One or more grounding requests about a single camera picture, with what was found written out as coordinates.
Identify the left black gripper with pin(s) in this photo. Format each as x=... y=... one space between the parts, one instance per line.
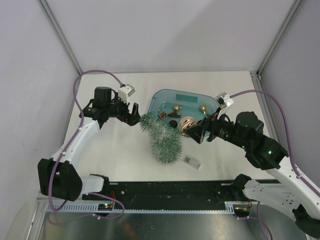
x=130 y=119

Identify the gold striped bauble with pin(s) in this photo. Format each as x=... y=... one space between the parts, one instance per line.
x=186 y=123

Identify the grey slotted cable duct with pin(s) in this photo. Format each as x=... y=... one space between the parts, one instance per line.
x=109 y=207

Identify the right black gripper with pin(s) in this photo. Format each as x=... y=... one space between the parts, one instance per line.
x=209 y=123

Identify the dark brown ornament piece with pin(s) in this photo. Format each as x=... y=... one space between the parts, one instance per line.
x=174 y=117

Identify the small pine cone ornament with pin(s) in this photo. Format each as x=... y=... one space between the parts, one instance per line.
x=162 y=115

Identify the left aluminium corner post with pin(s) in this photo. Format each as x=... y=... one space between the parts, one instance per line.
x=58 y=31

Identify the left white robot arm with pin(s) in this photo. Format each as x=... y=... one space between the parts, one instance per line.
x=58 y=176

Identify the right aluminium corner post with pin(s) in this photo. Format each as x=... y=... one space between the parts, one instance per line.
x=284 y=27

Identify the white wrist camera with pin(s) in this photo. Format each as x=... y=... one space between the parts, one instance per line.
x=124 y=93
x=225 y=102

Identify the small frosted christmas tree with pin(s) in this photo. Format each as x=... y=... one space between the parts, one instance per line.
x=164 y=141

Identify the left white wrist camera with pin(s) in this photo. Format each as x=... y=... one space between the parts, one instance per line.
x=124 y=93

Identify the small gold ball ornament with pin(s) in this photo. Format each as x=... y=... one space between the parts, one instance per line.
x=203 y=109
x=176 y=108

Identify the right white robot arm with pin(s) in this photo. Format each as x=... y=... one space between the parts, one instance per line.
x=298 y=198

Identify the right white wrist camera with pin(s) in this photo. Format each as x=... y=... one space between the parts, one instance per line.
x=225 y=102

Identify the teal plastic container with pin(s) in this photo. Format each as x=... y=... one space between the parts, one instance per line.
x=165 y=99

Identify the aluminium corner post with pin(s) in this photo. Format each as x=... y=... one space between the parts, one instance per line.
x=284 y=27
x=58 y=31

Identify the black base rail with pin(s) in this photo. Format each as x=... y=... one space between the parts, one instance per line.
x=174 y=195

